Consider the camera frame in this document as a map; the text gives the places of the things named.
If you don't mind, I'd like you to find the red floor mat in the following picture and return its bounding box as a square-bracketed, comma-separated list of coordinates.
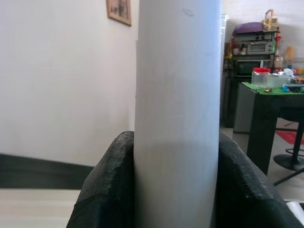
[275, 130, 304, 145]

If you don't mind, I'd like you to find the black microwave oven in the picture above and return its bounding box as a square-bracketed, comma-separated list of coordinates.
[236, 59, 272, 76]

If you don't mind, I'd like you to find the green table mat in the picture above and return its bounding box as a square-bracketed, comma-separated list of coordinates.
[241, 80, 304, 95]

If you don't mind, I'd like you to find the grey small cabinet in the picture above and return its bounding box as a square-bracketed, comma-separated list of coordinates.
[234, 82, 255, 134]

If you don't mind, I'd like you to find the black bar stool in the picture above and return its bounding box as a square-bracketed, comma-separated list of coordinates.
[274, 106, 304, 172]

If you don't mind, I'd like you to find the clear jar red lid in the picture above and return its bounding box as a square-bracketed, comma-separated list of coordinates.
[251, 67, 271, 88]

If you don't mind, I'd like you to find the clear plastic container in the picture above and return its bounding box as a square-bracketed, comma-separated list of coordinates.
[266, 72, 292, 89]

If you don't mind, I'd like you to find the black dining table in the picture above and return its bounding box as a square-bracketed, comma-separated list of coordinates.
[241, 82, 304, 176]

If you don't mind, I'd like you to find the silver toaster oven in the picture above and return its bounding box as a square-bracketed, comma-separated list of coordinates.
[247, 41, 274, 55]

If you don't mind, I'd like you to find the black kitchen shelf rack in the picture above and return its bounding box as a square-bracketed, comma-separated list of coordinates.
[223, 30, 281, 129]

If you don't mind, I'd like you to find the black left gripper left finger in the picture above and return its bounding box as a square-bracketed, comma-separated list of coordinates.
[66, 130, 136, 228]

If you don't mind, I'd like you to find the wicker basket with handle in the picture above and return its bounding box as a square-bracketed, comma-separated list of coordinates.
[262, 9, 279, 32]

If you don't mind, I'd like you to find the white plastic table leg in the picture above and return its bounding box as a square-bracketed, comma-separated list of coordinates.
[134, 0, 223, 228]

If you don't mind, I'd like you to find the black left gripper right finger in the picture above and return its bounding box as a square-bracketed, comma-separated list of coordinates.
[210, 132, 304, 228]

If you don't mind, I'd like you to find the black metal chair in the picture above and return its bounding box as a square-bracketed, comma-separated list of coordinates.
[273, 163, 304, 187]

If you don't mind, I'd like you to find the wooden picture frame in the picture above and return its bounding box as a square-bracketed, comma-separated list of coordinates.
[106, 0, 132, 27]

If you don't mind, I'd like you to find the purple cushion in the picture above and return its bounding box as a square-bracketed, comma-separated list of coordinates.
[234, 21, 264, 35]

